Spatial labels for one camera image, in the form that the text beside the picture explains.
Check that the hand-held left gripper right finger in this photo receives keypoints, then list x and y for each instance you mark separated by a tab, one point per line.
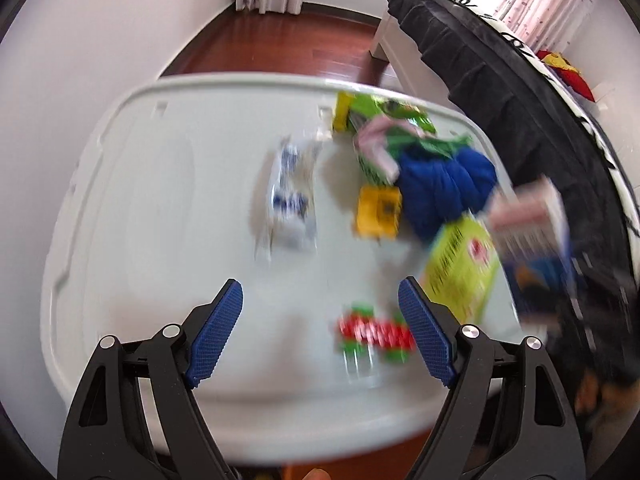
425	327

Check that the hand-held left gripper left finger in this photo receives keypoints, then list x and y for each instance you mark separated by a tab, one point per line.
215	330

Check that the red and green wrapper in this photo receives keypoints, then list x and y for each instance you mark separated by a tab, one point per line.
375	332

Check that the yellow-green carton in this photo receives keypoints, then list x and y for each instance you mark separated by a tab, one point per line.
462	265

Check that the small yellow box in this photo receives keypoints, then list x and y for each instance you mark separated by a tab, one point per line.
378	210

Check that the white and blue carton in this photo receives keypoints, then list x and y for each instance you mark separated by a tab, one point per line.
532	245

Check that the clear blue-print plastic wrapper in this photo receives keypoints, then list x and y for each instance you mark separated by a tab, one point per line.
290	195

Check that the green snack bag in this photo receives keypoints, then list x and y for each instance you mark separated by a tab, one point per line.
395	120

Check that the white plastic folding table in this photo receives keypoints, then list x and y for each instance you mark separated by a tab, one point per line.
165	220

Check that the blue crumpled cloth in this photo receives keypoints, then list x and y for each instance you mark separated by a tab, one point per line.
442	187

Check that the pink striped wrapper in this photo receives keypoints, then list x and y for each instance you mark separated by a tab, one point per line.
377	142

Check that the white bench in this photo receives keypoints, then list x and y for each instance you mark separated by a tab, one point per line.
387	40

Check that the red and yellow cushion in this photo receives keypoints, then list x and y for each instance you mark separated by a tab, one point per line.
567	70

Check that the black and white patterned blanket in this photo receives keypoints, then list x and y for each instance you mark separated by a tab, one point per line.
575	70

